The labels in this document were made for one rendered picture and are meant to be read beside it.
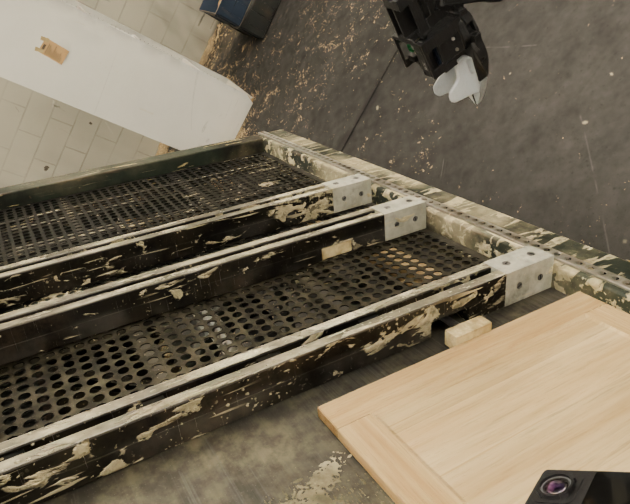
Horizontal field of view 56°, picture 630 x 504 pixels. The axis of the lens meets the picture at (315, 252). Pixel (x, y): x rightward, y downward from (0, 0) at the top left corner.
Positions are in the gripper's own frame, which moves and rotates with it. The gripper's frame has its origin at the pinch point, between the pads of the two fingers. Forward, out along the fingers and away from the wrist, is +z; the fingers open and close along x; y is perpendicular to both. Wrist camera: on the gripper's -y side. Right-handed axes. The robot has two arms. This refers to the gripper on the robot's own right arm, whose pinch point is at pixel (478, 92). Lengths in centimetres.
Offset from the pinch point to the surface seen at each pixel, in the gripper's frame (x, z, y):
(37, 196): -124, 17, 85
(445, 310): 1.8, 31.1, 20.6
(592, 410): 30.0, 32.7, 16.7
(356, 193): -60, 47, 10
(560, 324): 12.4, 40.3, 7.1
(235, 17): -382, 92, -49
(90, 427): 4, 0, 71
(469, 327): 6.8, 32.4, 19.7
